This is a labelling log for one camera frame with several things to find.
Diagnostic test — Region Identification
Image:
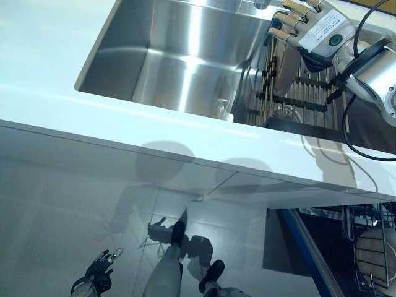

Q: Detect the stainless steel double sink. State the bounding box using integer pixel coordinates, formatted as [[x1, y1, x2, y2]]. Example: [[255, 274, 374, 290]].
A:
[[74, 0, 396, 154]]

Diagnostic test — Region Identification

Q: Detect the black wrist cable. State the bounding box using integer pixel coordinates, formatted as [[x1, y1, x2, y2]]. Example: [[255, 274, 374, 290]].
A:
[[342, 0, 396, 161]]

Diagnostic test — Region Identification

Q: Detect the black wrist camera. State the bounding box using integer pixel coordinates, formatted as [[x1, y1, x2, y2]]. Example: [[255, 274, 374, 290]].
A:
[[301, 51, 335, 71]]

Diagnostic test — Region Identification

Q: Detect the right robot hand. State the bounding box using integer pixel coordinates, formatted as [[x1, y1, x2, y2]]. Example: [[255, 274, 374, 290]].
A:
[[267, 0, 356, 59]]

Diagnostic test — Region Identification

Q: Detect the right robot leg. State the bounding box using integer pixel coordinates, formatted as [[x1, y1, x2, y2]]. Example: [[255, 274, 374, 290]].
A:
[[199, 259, 243, 297]]

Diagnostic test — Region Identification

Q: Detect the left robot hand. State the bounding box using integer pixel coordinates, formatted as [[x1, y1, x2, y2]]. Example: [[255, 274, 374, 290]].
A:
[[85, 246, 124, 290]]

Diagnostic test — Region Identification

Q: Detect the black dish drying rack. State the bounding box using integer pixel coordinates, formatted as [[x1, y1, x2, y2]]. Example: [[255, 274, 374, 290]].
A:
[[247, 30, 352, 134]]

